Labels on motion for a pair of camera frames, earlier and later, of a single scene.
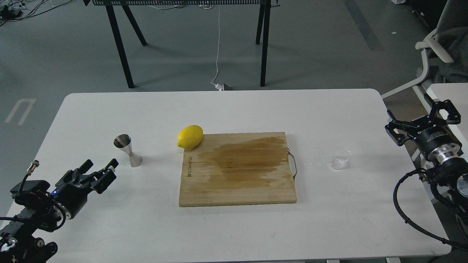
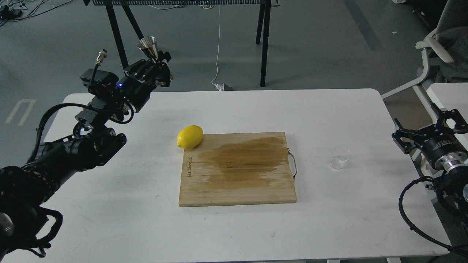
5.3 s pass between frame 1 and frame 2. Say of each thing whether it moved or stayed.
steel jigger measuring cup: moved
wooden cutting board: stayed
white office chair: stayed
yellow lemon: stayed
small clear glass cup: stayed
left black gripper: moved
